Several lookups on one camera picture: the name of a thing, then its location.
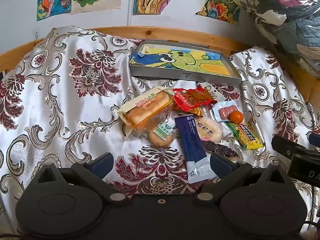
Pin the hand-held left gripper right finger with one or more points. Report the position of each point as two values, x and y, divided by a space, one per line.
221 163

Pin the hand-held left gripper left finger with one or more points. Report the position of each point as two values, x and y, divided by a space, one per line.
101 165

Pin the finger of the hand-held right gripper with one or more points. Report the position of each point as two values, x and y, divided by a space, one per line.
285 146
315 139

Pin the dark dried snack packet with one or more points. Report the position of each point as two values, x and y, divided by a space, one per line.
220 148

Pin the white rice cracker packet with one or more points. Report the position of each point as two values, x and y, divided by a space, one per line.
210 130

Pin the dark blue stick packet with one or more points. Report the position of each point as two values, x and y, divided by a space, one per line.
192 142

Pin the yellow green snack bar packet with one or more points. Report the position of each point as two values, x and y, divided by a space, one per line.
246 135

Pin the round biscuit packet green label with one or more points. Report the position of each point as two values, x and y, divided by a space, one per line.
161 137

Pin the red snack packet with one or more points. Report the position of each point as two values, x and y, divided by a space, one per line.
187 100

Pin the orange bread packet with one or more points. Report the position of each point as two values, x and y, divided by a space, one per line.
147 107

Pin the grey metal tray box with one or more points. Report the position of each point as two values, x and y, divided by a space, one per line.
187 77

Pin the small orange fruit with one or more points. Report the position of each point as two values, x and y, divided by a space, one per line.
236 117

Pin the pink sausage packet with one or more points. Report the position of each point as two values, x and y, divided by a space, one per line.
223 112

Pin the floral printed blanket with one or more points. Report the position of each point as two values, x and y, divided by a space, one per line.
62 105

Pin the white cartoon face packet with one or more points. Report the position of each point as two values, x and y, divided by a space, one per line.
212 91

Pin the green cartoon drawing sheet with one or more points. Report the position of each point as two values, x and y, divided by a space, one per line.
185 60

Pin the plastic bag of clothes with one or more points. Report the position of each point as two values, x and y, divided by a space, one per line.
287 30

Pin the dark green flower wall poster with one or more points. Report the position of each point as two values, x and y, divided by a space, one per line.
217 5

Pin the white wall pipe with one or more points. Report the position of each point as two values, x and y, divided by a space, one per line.
130 5

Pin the orange-haired figure wall poster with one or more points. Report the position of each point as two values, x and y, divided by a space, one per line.
53 2

